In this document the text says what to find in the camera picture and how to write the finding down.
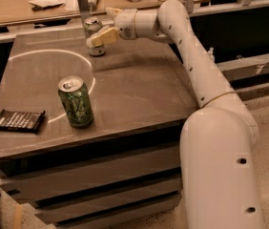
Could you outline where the grey drawer cabinet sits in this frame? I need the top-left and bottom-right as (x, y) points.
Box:
(0, 29), (196, 229)

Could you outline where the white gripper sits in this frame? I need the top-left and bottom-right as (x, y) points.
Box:
(86, 7), (137, 48)

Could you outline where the clear sanitizer bottle right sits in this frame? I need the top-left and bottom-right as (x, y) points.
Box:
(208, 47), (215, 62)

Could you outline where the white 7up can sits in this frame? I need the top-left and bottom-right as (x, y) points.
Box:
(84, 17), (105, 56)

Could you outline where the black snack packet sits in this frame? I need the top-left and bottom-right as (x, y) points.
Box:
(0, 109), (46, 133)

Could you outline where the stack of papers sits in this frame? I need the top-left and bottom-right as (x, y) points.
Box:
(30, 0), (71, 9)

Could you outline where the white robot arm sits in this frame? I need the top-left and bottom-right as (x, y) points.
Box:
(87, 0), (265, 229)

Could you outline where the green soda can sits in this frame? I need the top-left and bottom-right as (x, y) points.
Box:
(58, 76), (93, 128)

